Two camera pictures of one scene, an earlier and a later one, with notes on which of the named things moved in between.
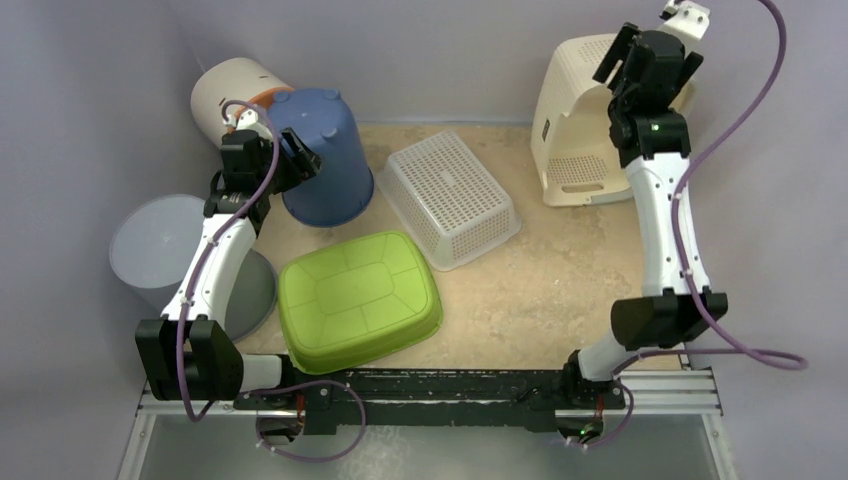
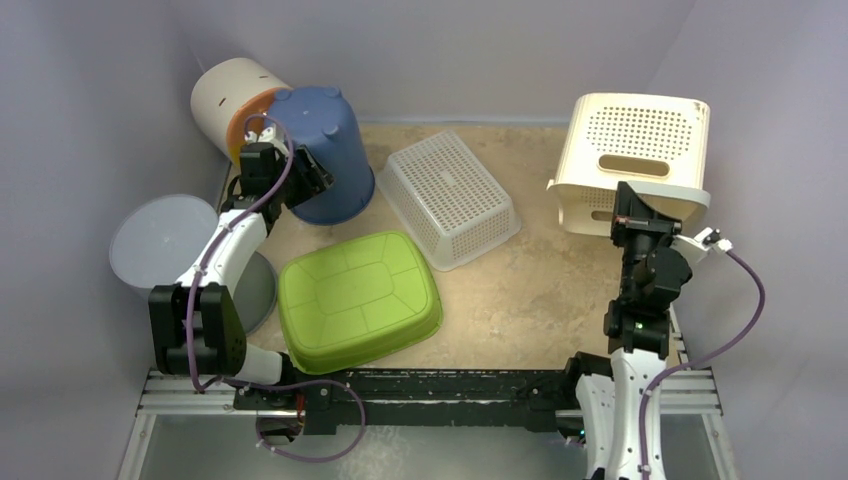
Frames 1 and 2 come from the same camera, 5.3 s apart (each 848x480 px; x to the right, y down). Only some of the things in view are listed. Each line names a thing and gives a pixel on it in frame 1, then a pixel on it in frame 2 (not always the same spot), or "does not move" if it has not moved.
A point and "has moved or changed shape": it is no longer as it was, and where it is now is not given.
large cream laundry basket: [574, 154] has moved or changed shape
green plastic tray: [355, 303] does not move
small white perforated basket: [453, 205] does not move
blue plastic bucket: [343, 189] does not move
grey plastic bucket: [153, 244] does not move
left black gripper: [308, 162] -> [314, 182]
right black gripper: [622, 54] -> [646, 224]
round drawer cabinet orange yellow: [231, 80] does not move
